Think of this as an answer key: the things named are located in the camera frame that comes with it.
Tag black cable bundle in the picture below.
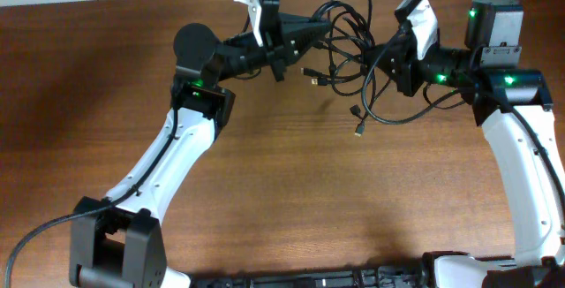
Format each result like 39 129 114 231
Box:
299 0 398 138

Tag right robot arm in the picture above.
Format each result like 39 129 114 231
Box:
363 0 564 287

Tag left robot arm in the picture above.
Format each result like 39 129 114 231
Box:
69 13 330 288

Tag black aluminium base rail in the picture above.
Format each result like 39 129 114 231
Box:
189 250 531 288

